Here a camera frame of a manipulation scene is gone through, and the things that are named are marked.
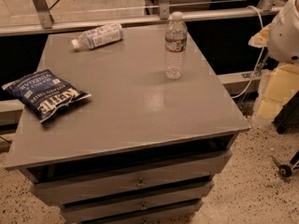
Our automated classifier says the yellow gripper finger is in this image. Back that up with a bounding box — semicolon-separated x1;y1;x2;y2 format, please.
249;25;269;48
257;63;299;120

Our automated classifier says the clear water bottle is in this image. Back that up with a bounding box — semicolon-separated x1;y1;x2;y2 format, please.
164;11;188;80

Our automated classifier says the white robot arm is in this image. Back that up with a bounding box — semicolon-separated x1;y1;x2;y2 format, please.
249;0;299;120

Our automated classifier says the blue label plastic bottle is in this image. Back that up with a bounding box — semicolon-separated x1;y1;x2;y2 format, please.
71;23;123;49

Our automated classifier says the dark cabinet at right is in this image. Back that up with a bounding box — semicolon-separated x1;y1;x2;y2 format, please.
274;92;299;133

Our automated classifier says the black caster wheel leg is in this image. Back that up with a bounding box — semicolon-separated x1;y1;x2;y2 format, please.
272;151;299;177

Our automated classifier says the grey drawer cabinet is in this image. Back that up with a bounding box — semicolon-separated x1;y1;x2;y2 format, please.
4;24;251;224

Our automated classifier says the bottom grey drawer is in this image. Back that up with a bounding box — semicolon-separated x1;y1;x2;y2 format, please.
81;199;203;224

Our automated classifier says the grey drawer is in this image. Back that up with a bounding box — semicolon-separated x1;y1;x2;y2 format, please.
81;199;203;224
31;150;232;205
61;178;214;222

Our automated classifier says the middle grey drawer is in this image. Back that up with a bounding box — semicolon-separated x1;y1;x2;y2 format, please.
61;178;214;222

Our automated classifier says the blue Kettle chips bag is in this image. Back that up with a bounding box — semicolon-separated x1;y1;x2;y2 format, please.
2;69;91;123

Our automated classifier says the top grey drawer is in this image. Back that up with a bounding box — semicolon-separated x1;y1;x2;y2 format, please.
31;150;232;205

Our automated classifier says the white cable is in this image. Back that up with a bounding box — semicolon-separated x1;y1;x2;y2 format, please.
231;5;269;100

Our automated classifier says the metal railing frame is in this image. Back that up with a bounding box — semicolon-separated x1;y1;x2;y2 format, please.
0;0;287;36

